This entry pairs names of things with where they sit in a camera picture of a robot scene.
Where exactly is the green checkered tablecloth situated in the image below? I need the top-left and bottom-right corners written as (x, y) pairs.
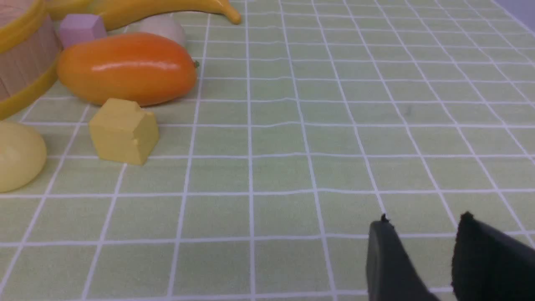
top-left (1, 0), bottom-right (535, 301)

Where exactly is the white bun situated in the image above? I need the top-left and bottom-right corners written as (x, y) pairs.
top-left (138, 15), bottom-right (187, 48)

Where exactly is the bamboo steamer tray yellow rim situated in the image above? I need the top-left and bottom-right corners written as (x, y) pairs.
top-left (0, 0), bottom-right (62, 120)

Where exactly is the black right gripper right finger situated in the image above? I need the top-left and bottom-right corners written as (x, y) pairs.
top-left (451, 212), bottom-right (535, 301)

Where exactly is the yellow toy banana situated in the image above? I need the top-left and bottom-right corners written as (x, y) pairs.
top-left (45, 0), bottom-right (242, 31)

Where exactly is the pink foam cube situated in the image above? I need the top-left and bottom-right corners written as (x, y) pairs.
top-left (59, 14), bottom-right (108, 49)

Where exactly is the yellow foam block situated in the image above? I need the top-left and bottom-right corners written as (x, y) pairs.
top-left (88, 98), bottom-right (159, 166)

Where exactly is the pale yellow bun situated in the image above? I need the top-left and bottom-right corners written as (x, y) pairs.
top-left (0, 120), bottom-right (47, 193)

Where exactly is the orange toy mango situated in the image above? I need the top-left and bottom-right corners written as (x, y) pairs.
top-left (56, 32), bottom-right (199, 107)

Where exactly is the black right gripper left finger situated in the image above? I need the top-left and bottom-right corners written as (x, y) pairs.
top-left (366, 214), bottom-right (439, 301)

